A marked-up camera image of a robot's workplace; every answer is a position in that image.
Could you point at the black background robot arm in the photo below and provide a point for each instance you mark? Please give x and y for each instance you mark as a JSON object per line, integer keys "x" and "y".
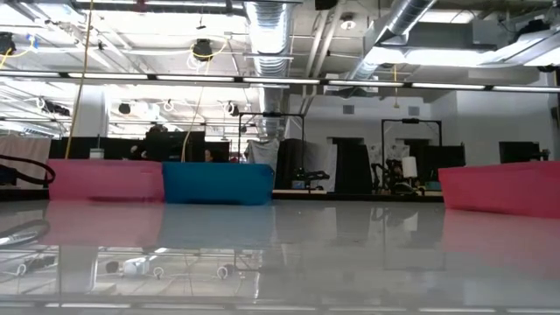
{"x": 310, "y": 176}
{"x": 387, "y": 175}

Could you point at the white cloth sheet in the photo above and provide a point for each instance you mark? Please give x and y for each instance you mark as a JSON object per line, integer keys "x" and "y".
{"x": 321, "y": 162}

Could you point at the blue plastic bin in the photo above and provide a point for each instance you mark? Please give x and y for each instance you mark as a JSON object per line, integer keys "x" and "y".
{"x": 219, "y": 184}

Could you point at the person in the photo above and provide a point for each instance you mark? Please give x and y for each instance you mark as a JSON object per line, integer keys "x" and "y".
{"x": 212, "y": 156}

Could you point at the long ceiling light strip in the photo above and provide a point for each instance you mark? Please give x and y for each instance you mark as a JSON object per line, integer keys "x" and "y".
{"x": 197, "y": 78}

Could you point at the white paper roll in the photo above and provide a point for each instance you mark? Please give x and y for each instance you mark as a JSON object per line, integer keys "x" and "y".
{"x": 409, "y": 166}

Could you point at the black cabinet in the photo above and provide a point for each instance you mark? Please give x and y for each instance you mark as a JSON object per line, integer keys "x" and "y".
{"x": 442, "y": 159}

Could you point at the black partition panel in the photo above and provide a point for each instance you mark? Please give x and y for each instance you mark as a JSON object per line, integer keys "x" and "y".
{"x": 118, "y": 149}

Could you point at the large pink plastic bin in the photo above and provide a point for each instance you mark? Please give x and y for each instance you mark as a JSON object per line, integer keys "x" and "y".
{"x": 105, "y": 181}

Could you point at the white cup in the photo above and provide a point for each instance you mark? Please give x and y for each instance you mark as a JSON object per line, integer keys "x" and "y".
{"x": 96, "y": 153}

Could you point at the small red plastic bin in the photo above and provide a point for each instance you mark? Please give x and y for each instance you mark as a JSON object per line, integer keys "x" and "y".
{"x": 503, "y": 188}

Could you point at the beige curtain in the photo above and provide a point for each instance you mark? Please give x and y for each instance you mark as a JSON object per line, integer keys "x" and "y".
{"x": 24, "y": 146}

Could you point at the black chair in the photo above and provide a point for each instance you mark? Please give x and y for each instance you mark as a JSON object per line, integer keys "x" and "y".
{"x": 8, "y": 176}

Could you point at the black rig frame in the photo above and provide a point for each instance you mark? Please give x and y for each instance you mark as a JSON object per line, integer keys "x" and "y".
{"x": 411, "y": 120}
{"x": 271, "y": 114}

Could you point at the silver ventilation duct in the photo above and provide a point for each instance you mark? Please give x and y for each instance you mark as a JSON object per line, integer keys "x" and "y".
{"x": 267, "y": 44}

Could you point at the silver diagonal duct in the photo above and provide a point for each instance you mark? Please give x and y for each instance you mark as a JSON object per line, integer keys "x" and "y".
{"x": 394, "y": 26}

